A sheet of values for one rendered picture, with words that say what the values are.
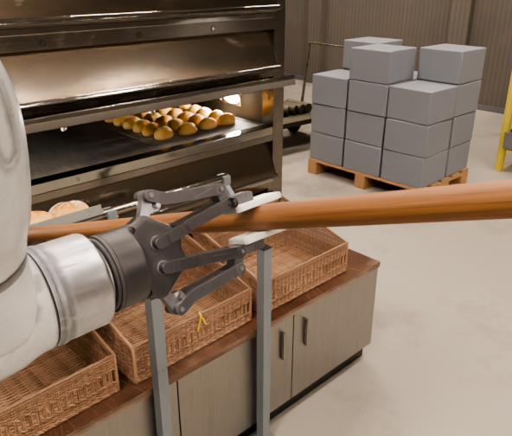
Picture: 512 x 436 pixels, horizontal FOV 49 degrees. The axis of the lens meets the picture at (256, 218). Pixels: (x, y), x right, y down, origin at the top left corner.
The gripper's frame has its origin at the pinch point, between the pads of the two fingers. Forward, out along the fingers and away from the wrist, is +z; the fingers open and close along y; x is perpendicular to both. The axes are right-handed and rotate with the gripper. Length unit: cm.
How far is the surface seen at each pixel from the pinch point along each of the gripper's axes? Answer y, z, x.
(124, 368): 57, 34, -130
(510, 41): -53, 765, -303
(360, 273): 64, 153, -121
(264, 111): -20, 148, -154
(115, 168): -10, 62, -151
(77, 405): 59, 14, -125
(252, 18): -59, 134, -133
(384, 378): 122, 161, -128
